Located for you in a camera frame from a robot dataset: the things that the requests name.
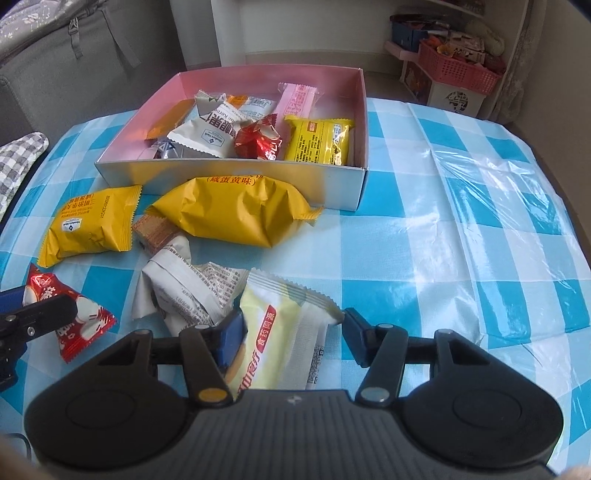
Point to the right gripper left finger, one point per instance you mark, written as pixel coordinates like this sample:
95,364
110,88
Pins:
206,354

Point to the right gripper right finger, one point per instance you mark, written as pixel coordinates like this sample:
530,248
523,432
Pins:
382,350

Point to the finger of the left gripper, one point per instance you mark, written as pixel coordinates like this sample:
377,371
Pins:
21,324

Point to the red snack pack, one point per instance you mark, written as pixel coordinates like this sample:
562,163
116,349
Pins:
76,320
259,140

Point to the cream white cake pack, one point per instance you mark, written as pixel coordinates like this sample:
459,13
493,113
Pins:
286,326

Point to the large yellow sandwich pack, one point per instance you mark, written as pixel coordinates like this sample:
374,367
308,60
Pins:
251,210
92,223

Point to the brown wafer biscuit pack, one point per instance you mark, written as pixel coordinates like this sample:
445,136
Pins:
154,232

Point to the silver truffle chocolate pack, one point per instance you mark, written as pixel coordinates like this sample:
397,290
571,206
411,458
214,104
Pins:
165,149

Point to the small yellow snack pack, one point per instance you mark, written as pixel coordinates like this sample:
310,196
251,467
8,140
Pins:
319,141

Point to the gold foil bar wrapper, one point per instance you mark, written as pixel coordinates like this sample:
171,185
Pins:
170,120

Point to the orange clear snack packet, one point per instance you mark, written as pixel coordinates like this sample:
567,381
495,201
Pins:
253,107

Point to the pink wafer bar wrapper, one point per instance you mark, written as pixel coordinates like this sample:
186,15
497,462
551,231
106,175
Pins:
296,99

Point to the white nut snack pack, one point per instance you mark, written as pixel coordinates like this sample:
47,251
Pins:
211,130

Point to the blue checkered tablecloth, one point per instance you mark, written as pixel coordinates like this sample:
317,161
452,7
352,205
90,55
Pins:
458,228

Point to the grey sofa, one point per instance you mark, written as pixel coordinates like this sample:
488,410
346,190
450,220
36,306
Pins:
108,58

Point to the pink silver cardboard box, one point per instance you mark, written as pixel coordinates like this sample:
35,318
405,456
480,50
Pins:
129,159

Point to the white decorated storage box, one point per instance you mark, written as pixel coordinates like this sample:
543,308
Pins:
428,92

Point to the pink plastic basket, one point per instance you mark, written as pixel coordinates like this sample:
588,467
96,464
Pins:
447,70

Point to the silver grey backpack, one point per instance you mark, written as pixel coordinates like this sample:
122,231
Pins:
29,21

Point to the blue storage bin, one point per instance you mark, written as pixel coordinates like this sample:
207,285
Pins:
408,30

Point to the white bookshelf desk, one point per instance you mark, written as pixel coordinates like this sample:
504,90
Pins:
347,33

